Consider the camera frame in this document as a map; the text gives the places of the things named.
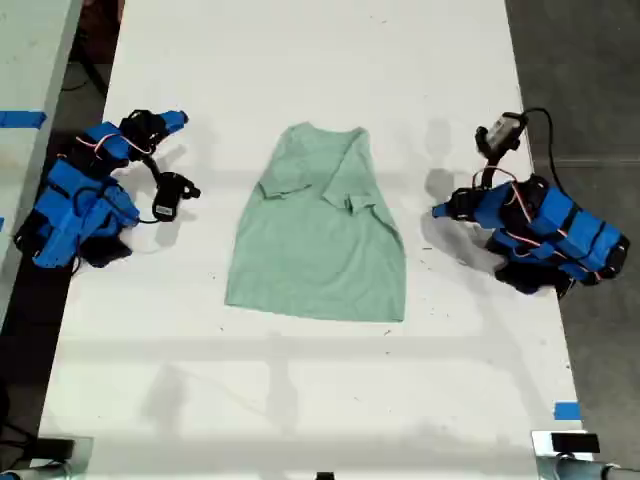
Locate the pale green t-shirt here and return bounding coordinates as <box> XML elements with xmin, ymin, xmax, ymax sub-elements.
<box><xmin>223</xmin><ymin>121</ymin><xmax>407</xmax><ymax>323</ymax></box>

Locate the long blue tape strip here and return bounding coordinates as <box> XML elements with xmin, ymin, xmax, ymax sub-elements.
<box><xmin>0</xmin><ymin>109</ymin><xmax>48</xmax><ymax>130</ymax></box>

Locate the white side table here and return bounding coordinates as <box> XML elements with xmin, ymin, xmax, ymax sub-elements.
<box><xmin>0</xmin><ymin>0</ymin><xmax>84</xmax><ymax>326</ymax></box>

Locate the small black box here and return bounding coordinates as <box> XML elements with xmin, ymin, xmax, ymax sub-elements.
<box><xmin>550</xmin><ymin>433</ymin><xmax>601</xmax><ymax>454</ymax></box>

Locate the grey metal tube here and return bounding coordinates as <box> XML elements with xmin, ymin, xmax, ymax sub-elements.
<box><xmin>0</xmin><ymin>461</ymin><xmax>70</xmax><ymax>480</ymax></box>
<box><xmin>536</xmin><ymin>455</ymin><xmax>640</xmax><ymax>480</ymax></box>

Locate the black box with clear plate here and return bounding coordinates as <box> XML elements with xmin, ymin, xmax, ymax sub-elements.
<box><xmin>35</xmin><ymin>435</ymin><xmax>95</xmax><ymax>469</ymax></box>

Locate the curved black camera stalk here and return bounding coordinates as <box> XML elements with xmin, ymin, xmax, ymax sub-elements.
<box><xmin>139</xmin><ymin>155</ymin><xmax>167</xmax><ymax>184</ymax></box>

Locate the short black camera stalk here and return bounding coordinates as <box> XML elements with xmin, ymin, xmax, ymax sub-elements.
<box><xmin>478</xmin><ymin>149</ymin><xmax>502</xmax><ymax>192</ymax></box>

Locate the black floor cable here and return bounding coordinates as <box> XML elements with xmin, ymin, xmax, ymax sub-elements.
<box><xmin>62</xmin><ymin>47</ymin><xmax>110</xmax><ymax>97</ymax></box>

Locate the grey black camera box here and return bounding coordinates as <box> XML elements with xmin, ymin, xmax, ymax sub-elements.
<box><xmin>474</xmin><ymin>111</ymin><xmax>529</xmax><ymax>156</ymax></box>

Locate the long black camera cable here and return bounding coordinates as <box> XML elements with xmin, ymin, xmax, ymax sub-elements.
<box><xmin>519</xmin><ymin>106</ymin><xmax>560</xmax><ymax>190</ymax></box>

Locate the white metal bracket plate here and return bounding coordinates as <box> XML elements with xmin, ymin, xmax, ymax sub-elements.
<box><xmin>530</xmin><ymin>429</ymin><xmax>602</xmax><ymax>459</ymax></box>

